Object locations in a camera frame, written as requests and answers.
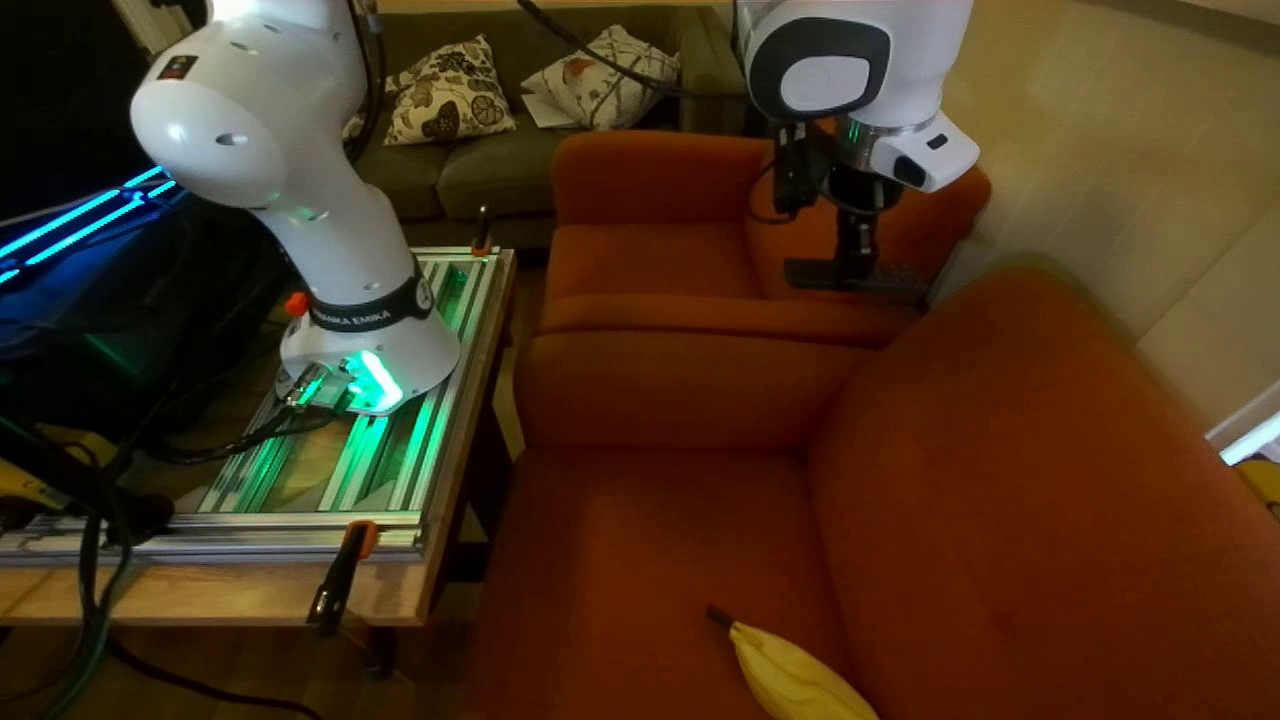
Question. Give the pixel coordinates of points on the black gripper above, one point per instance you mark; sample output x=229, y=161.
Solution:
x=867, y=192

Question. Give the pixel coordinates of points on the black remote control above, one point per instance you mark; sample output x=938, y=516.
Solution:
x=852, y=281

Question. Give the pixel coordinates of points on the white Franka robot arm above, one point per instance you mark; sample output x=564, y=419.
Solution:
x=266, y=123

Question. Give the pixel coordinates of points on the grey sofa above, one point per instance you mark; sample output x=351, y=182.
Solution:
x=492, y=173

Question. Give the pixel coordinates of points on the floral cushion light pattern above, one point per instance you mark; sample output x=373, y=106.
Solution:
x=603, y=81

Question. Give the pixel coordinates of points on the orange armchair with banana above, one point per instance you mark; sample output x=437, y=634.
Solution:
x=1013, y=533

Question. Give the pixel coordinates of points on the orange black clamp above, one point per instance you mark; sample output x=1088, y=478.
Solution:
x=482, y=231
x=340, y=574

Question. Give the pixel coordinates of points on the floral cushion dark pattern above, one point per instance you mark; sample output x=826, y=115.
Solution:
x=454, y=98

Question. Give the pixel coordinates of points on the yellow banana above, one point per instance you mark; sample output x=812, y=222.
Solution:
x=793, y=674

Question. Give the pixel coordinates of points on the orange round knob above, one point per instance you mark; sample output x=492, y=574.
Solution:
x=297, y=304

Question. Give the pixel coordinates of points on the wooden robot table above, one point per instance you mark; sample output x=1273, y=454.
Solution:
x=200, y=603

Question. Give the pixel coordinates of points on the blue glowing light strip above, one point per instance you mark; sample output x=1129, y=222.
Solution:
x=83, y=222

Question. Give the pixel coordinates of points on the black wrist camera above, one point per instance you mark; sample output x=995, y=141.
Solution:
x=803, y=167

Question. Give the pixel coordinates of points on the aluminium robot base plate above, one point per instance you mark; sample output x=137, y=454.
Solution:
x=385, y=465

